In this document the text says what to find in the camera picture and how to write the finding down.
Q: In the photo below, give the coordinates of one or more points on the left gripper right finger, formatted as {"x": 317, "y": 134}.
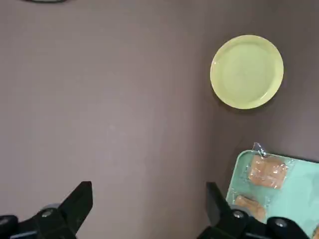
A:
{"x": 224, "y": 219}

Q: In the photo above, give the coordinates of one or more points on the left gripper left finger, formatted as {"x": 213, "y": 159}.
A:
{"x": 69, "y": 211}

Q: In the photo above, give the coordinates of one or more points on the orange bread pack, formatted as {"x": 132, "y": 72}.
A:
{"x": 268, "y": 171}
{"x": 249, "y": 206}

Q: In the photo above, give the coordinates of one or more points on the green rectangular tray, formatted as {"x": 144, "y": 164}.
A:
{"x": 299, "y": 189}

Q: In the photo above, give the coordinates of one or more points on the yellow round plate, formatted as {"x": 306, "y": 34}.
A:
{"x": 246, "y": 72}

